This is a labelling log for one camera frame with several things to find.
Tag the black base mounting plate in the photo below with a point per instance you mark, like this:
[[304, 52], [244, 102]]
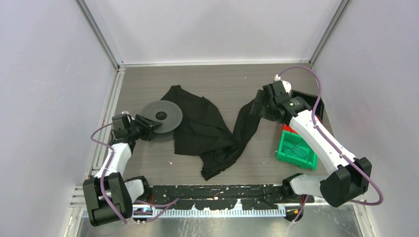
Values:
[[218, 197]]

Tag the green plastic bin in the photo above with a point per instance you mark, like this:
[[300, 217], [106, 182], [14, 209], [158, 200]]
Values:
[[294, 150]]

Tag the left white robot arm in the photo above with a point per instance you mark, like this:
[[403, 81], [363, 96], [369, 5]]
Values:
[[108, 197]]

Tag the white slotted cable duct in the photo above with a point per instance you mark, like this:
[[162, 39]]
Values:
[[224, 213]]

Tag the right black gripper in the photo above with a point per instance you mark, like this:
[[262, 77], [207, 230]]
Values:
[[261, 98]]

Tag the black cloth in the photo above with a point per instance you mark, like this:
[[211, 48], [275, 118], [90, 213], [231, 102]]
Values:
[[204, 133]]

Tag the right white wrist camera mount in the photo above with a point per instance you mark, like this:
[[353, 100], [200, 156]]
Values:
[[287, 86]]

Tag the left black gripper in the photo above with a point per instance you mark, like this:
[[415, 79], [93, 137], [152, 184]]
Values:
[[146, 125]]

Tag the grey plastic cable spool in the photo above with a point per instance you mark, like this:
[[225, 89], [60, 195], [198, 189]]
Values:
[[165, 112]]

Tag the red plastic bin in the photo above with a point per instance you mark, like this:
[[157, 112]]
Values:
[[289, 129]]

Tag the black plastic bin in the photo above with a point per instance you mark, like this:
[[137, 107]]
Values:
[[311, 99]]

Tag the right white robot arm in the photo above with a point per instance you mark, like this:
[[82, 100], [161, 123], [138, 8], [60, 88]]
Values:
[[348, 176]]

